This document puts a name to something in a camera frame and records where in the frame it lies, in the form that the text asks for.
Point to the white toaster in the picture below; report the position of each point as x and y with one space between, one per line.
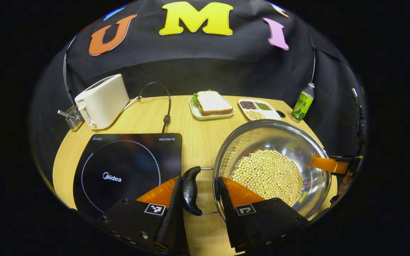
101 101

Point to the pile of soybeans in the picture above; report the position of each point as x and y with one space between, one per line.
269 174

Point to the sandwich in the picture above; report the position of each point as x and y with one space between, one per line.
212 102

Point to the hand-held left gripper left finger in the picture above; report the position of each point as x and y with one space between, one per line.
172 227

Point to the white square plate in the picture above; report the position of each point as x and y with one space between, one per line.
195 112

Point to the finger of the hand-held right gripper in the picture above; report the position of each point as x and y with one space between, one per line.
324 164

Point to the white divided bean dish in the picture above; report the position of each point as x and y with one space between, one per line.
270 114

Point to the black table grommet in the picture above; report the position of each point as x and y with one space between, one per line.
281 114

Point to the stainless steel pot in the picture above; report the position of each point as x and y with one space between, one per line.
279 135

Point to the dark metal stand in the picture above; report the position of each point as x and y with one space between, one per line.
361 124

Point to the green drink bottle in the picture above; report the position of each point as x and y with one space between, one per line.
302 105

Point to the black induction cooktop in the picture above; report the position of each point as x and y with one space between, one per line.
119 160

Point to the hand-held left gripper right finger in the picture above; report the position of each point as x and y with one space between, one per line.
231 220

